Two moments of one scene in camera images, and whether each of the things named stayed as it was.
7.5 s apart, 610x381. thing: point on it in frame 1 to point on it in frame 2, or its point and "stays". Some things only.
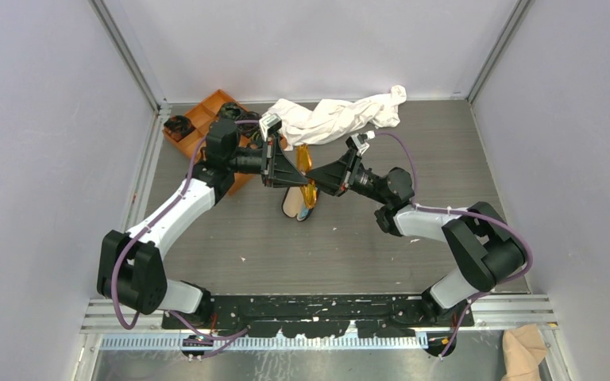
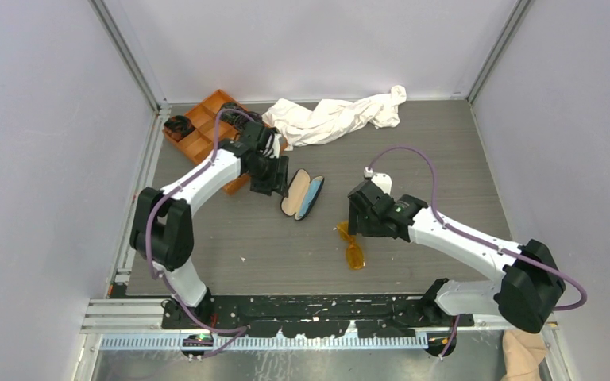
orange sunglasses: [308, 190] to [354, 255]
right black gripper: [337, 177] to [357, 224]
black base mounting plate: [322, 316] stays
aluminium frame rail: [102, 319] stays
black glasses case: [292, 203] stays
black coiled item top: [230, 110] stays
